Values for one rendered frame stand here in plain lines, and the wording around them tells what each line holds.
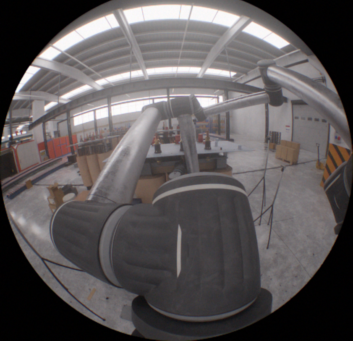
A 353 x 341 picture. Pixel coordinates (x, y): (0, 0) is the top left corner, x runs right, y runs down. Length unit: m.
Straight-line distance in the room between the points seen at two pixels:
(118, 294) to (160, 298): 1.64
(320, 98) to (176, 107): 0.82
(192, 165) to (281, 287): 1.90
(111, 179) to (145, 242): 0.23
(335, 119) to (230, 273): 0.57
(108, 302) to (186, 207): 1.76
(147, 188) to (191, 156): 0.74
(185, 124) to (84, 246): 0.84
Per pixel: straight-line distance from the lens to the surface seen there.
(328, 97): 0.62
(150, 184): 1.41
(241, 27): 11.00
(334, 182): 0.68
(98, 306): 1.91
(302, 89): 0.71
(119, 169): 0.37
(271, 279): 1.96
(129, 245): 0.18
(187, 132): 0.88
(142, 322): 0.20
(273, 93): 1.07
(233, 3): 3.86
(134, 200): 1.42
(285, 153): 7.12
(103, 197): 0.32
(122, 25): 10.11
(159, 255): 0.16
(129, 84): 10.14
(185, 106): 0.85
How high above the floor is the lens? 1.63
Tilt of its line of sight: 18 degrees down
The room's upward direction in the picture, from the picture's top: 4 degrees counter-clockwise
